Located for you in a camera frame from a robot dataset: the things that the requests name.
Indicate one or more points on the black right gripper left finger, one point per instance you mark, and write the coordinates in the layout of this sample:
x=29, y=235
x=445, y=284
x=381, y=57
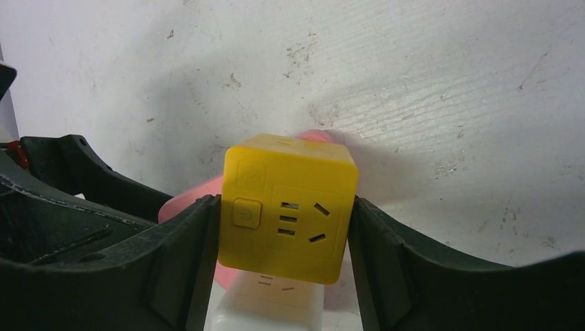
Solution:
x=158, y=279

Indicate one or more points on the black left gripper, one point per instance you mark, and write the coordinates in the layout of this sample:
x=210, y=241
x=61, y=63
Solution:
x=61, y=202

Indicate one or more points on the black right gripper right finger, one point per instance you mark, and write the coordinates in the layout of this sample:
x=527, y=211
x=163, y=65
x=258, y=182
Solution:
x=408, y=281

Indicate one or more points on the pink triangular socket base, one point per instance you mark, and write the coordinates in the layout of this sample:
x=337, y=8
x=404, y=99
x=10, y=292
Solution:
x=214, y=187

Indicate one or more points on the yellow cube socket plug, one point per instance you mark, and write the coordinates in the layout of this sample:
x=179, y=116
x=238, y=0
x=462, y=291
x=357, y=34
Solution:
x=286, y=205

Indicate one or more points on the white cube socket with tiger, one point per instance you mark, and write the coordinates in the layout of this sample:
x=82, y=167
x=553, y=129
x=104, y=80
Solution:
x=256, y=301

